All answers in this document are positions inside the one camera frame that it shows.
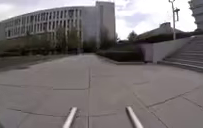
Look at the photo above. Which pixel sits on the dark green hedge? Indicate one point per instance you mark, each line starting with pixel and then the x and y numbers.
pixel 185 34
pixel 119 55

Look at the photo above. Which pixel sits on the grey concrete slab plaza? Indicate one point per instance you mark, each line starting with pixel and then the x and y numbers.
pixel 89 83

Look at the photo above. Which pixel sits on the tree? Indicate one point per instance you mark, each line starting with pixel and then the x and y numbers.
pixel 132 36

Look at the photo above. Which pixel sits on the row of trees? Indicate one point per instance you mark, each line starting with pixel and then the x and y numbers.
pixel 60 40

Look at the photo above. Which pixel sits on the robot's own part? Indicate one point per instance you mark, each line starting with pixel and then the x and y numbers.
pixel 70 117
pixel 134 117

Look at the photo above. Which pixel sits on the low building with sloped roof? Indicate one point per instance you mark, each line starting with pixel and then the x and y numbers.
pixel 159 31

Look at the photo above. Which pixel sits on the long white building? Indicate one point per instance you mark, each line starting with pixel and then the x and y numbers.
pixel 52 18

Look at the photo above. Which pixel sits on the lamp pole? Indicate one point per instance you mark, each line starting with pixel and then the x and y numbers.
pixel 174 23

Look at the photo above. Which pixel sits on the grass strip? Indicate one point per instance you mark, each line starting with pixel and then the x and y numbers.
pixel 12 61

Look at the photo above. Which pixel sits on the wide concrete stairs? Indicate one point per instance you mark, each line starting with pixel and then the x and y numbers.
pixel 195 53

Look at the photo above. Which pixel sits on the pale concrete wall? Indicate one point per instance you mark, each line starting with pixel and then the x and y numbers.
pixel 165 50

